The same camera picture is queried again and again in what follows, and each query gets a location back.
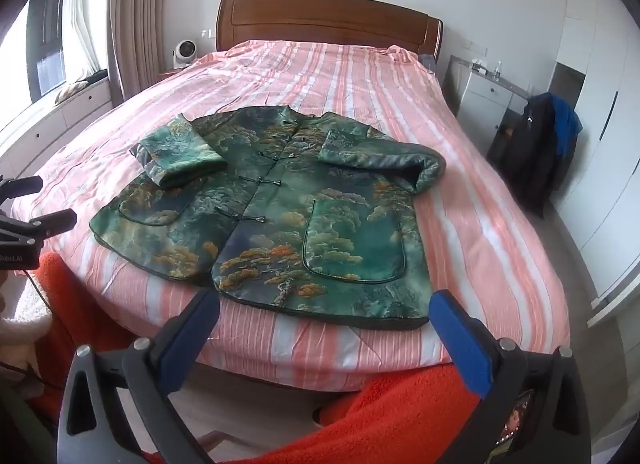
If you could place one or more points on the wooden headboard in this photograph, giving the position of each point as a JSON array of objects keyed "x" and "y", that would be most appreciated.
[{"x": 325, "y": 18}]

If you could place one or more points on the green patterned padded jacket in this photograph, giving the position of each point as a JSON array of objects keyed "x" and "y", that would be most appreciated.
[{"x": 300, "y": 224}]

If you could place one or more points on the patterned cushion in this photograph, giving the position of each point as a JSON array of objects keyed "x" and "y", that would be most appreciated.
[{"x": 70, "y": 92}]

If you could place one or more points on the dark window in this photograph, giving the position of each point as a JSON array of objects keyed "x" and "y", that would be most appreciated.
[{"x": 47, "y": 38}]

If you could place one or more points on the grey leaning board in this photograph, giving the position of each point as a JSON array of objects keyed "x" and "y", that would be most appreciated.
[{"x": 456, "y": 81}]

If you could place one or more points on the white sheer curtain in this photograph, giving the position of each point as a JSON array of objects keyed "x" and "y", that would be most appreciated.
[{"x": 80, "y": 18}]

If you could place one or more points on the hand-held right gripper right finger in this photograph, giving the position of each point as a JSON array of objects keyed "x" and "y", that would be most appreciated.
[{"x": 462, "y": 339}]

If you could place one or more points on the wooden nightstand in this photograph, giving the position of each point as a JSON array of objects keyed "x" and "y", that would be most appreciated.
[{"x": 169, "y": 74}]

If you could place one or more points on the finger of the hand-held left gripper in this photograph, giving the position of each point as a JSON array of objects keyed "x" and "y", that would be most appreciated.
[
  {"x": 22, "y": 187},
  {"x": 50, "y": 223}
]

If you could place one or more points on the small white fan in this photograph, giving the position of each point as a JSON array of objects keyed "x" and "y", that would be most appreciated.
[{"x": 181, "y": 53}]

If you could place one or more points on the beige curtain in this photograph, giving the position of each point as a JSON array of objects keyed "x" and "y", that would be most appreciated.
[{"x": 137, "y": 18}]

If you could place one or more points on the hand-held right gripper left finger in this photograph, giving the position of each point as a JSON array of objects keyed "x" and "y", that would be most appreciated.
[{"x": 187, "y": 331}]

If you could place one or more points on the white wardrobe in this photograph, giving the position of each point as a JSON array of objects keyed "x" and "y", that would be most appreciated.
[{"x": 600, "y": 118}]

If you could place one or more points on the small bottle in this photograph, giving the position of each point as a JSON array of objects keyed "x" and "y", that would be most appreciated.
[{"x": 497, "y": 70}]

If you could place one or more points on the pink striped bed cover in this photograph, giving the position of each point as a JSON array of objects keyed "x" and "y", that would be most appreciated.
[{"x": 350, "y": 83}]

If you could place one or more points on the blue garment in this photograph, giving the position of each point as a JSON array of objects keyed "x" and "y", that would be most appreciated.
[{"x": 570, "y": 128}]

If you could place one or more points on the person's orange fleece clothing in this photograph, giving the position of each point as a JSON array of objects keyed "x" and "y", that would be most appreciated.
[{"x": 400, "y": 424}]

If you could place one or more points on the white dresser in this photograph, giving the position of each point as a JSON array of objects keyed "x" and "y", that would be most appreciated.
[{"x": 487, "y": 98}]

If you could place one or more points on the white window seat cabinet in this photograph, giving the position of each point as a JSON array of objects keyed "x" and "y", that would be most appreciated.
[{"x": 55, "y": 118}]

